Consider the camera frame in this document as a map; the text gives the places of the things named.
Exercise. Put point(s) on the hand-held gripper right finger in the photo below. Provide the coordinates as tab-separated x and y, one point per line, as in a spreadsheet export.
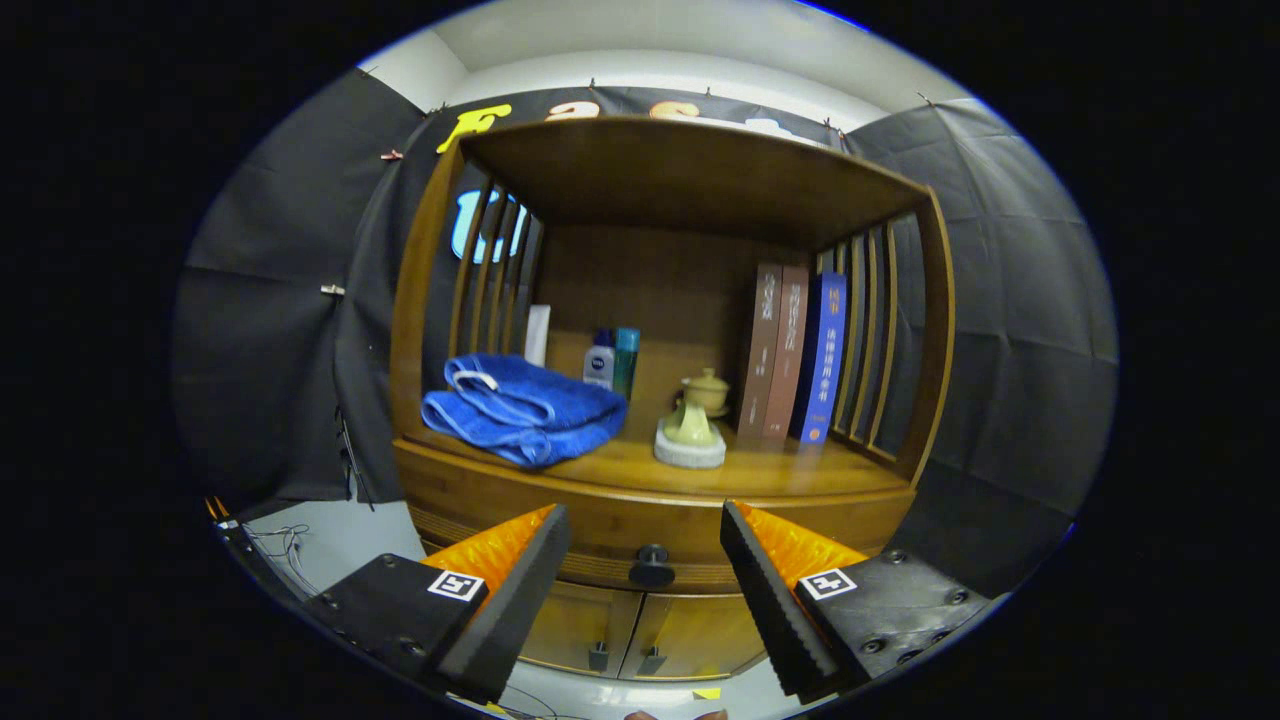
770	605

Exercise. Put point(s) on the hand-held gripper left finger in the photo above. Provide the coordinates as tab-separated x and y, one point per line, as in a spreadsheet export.
512	610

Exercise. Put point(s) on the wooden drawer with black knob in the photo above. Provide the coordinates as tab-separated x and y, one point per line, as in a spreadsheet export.
620	540

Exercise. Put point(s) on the green scrub brush white base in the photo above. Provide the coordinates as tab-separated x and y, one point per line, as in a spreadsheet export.
690	450

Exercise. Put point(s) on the wooden cabinet door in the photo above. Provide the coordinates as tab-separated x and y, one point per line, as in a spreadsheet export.
700	635
570	630

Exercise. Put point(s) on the wooden countertop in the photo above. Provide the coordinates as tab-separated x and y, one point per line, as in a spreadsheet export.
760	470

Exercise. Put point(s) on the wooden cabinet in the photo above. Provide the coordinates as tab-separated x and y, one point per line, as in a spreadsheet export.
680	170

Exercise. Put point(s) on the blue folded towel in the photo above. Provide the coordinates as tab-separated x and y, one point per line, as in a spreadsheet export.
520	410

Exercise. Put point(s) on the beige lidded tea cup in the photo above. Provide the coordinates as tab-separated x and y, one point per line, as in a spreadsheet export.
707	392

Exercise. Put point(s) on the reddish brown book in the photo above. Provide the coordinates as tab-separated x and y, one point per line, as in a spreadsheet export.
790	350

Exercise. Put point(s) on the white bottle with blue cap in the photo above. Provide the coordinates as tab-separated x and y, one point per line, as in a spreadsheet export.
598	368

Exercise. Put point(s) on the blue book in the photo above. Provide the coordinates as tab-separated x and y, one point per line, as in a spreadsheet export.
825	350

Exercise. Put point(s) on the teal bottle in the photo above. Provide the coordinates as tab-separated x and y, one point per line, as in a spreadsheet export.
627	360

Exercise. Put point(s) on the white tube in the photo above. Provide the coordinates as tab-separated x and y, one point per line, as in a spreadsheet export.
537	335

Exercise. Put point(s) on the black backdrop cloth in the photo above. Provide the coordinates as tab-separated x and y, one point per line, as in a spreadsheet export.
1000	300

